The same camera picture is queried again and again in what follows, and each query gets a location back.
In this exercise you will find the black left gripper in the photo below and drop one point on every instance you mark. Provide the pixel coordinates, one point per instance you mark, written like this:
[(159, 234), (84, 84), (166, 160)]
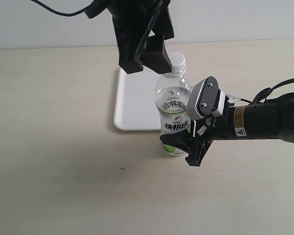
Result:
[(128, 18)]

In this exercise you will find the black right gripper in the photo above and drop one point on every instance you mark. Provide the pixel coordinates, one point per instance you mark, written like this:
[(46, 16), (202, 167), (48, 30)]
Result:
[(207, 125)]

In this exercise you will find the white bottle cap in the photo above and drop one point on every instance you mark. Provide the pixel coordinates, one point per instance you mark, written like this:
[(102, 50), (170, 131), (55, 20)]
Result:
[(178, 62)]

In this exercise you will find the clear plastic drink bottle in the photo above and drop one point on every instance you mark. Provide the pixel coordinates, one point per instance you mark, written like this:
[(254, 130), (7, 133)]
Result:
[(172, 93)]

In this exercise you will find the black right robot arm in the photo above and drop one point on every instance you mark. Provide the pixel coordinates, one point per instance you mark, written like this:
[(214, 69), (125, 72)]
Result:
[(270, 120)]

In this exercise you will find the white plastic tray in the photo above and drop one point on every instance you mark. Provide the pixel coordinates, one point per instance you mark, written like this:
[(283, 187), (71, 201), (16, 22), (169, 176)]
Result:
[(135, 108)]

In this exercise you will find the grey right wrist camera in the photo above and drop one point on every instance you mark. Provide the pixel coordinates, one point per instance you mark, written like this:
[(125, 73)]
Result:
[(202, 98)]

